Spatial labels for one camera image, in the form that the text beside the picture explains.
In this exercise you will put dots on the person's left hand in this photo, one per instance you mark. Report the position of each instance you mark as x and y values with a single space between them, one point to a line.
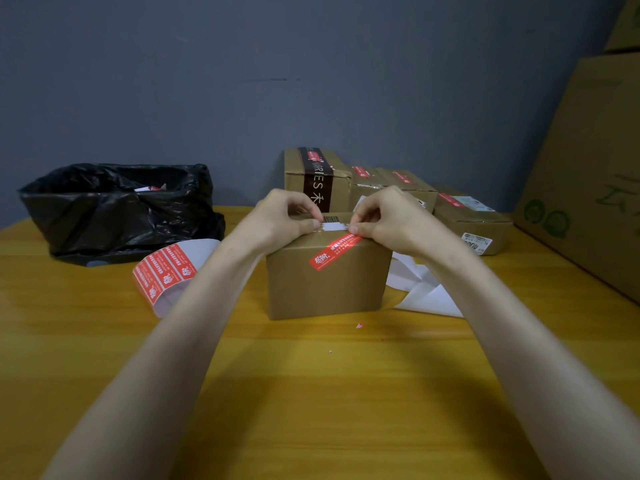
270 224

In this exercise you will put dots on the person's right hand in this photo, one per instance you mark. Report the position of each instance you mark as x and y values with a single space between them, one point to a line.
405 224

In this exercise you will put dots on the small brown cardboard box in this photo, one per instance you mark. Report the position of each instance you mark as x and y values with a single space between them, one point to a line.
367 183
415 187
340 289

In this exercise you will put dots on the box with black tape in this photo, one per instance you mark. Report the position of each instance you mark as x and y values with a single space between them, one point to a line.
292 177

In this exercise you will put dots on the white barcode label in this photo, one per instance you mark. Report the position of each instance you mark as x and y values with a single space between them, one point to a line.
472 203

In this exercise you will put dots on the white end label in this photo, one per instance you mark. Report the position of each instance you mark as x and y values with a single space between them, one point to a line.
476 243

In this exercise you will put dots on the red sticker label strip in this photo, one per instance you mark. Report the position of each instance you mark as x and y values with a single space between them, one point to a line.
200 249

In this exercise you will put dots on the long brown cardboard box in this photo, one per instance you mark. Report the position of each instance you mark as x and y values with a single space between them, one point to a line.
480 222

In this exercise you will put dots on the white backing paper strip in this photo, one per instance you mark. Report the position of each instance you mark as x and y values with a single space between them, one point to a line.
425 297

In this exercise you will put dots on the person's left forearm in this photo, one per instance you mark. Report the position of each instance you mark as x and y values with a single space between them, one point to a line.
145 379

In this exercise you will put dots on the person's right forearm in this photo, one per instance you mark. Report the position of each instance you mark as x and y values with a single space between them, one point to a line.
540 374

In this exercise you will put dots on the black plastic trash bag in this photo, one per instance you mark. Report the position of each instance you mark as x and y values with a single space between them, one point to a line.
110 229

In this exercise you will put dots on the large green printed carton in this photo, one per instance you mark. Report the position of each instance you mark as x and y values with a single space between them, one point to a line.
625 24
585 159

